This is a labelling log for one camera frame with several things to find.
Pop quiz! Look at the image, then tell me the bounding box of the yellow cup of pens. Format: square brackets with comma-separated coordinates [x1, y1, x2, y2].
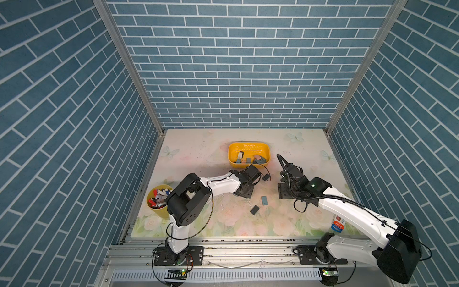
[146, 184, 173, 220]

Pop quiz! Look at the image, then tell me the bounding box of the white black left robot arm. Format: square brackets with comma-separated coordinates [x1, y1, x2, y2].
[166, 165, 262, 261]

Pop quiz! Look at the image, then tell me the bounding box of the right electronics board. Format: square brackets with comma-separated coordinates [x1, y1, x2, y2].
[319, 267, 339, 287]

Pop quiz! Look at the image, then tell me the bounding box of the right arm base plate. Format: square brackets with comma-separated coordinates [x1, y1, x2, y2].
[292, 245, 348, 265]

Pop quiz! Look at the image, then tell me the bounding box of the electronics board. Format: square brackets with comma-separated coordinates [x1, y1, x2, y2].
[164, 269, 188, 287]
[319, 267, 339, 287]

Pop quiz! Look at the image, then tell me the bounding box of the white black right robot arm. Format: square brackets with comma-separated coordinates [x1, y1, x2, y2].
[278, 162, 423, 284]

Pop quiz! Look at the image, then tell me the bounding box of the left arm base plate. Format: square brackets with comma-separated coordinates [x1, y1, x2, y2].
[154, 245, 204, 266]

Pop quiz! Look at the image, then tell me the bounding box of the yellow plastic storage box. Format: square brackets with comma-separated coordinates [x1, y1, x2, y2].
[228, 142, 271, 169]

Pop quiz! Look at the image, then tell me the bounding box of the red blue glue tube package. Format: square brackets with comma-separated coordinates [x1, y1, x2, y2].
[331, 215, 346, 233]

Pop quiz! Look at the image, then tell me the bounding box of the aluminium mounting rail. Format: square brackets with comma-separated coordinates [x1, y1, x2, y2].
[102, 237, 373, 269]

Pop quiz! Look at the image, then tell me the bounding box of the left electronics board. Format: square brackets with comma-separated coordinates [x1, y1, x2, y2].
[164, 269, 188, 287]

